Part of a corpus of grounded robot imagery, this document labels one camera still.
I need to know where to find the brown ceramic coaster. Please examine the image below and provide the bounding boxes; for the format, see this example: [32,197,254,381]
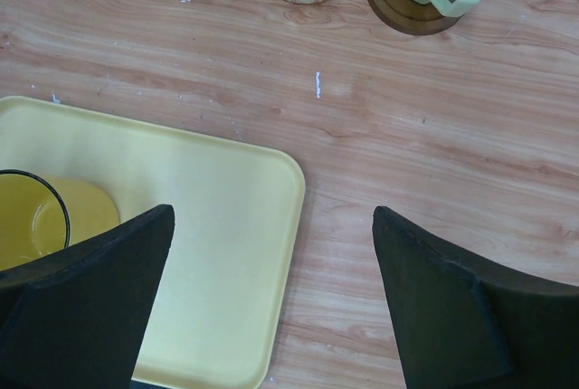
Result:
[367,0,460,36]

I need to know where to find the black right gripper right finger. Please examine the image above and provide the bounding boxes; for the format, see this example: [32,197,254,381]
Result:
[372,206,578,388]

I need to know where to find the yellow plastic tray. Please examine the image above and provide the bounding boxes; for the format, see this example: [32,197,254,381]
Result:
[1,96,306,388]

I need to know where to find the yellow glass mug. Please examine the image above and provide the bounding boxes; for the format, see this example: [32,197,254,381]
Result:
[1,169,119,270]

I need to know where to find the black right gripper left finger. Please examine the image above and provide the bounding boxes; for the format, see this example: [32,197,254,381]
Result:
[1,204,175,388]

